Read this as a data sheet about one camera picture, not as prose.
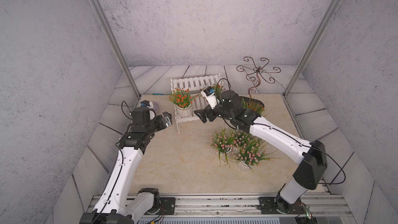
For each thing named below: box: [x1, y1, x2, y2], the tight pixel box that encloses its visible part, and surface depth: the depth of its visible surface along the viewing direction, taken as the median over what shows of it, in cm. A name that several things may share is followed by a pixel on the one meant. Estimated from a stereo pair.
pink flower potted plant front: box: [228, 141, 280, 172], surface depth 76 cm
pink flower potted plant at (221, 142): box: [209, 128, 235, 167], surface depth 82 cm
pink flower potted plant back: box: [231, 131, 255, 149], surface depth 81 cm
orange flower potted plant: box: [168, 87, 198, 118], surface depth 88 cm
